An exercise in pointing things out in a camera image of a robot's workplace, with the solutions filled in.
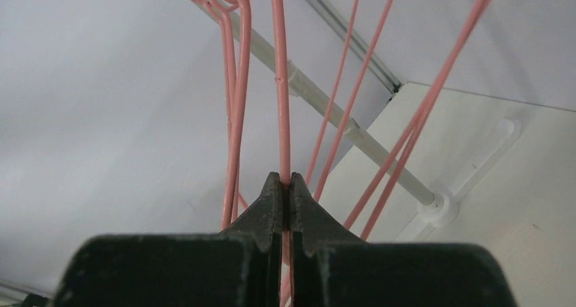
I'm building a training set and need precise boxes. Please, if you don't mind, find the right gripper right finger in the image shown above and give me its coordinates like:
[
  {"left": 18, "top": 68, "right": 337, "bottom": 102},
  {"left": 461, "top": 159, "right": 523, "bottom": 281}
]
[{"left": 289, "top": 173, "right": 517, "bottom": 306}]

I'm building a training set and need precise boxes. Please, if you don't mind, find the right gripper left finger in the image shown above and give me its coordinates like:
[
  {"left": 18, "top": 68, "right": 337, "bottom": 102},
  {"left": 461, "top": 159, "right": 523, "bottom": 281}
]
[{"left": 50, "top": 173, "right": 283, "bottom": 306}]

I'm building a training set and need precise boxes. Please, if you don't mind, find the pink wire hanger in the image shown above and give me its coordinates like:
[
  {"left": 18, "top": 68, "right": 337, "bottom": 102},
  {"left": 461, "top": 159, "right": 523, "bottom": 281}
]
[
  {"left": 190, "top": 0, "right": 252, "bottom": 230},
  {"left": 271, "top": 0, "right": 291, "bottom": 306},
  {"left": 344, "top": 0, "right": 492, "bottom": 240},
  {"left": 304, "top": 0, "right": 402, "bottom": 202}
]

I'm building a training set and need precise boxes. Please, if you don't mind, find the white hanger rack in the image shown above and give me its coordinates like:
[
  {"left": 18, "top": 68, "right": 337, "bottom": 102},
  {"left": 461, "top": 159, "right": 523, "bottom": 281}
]
[{"left": 170, "top": 0, "right": 523, "bottom": 243}]

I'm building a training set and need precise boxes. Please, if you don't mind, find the aluminium frame post left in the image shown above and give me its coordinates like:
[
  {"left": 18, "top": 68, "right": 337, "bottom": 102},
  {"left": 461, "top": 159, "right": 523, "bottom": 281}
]
[{"left": 305, "top": 0, "right": 401, "bottom": 94}]

